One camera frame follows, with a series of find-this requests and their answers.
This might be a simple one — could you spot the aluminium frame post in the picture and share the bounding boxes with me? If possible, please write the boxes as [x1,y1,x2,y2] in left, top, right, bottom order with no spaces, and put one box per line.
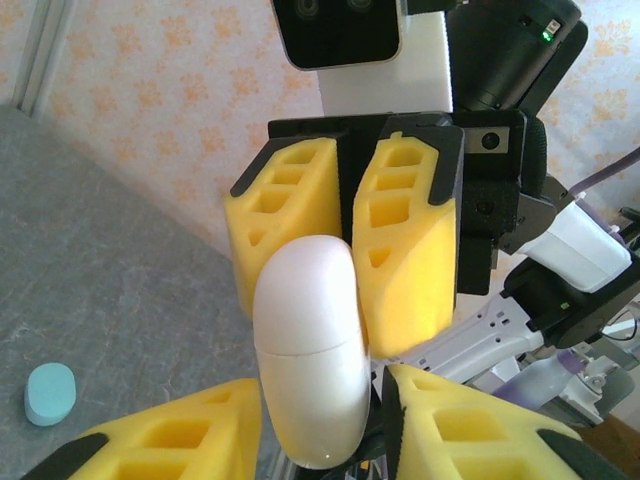
[18,0,59,112]

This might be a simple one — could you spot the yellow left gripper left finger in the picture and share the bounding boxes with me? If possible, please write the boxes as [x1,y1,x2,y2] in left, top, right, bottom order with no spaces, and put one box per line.
[27,378,264,480]

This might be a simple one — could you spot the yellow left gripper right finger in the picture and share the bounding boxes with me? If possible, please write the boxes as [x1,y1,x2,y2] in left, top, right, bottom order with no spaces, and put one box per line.
[382,363,629,480]

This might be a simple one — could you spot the white earbud charging case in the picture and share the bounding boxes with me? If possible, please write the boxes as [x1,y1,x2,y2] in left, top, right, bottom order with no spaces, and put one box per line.
[252,235,372,471]

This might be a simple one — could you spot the blue earbud charging case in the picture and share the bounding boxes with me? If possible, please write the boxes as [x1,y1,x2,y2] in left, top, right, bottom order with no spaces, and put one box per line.
[24,363,78,427]

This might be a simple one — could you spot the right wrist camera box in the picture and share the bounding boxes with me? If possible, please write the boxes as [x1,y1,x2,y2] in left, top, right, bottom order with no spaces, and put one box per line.
[272,0,454,119]

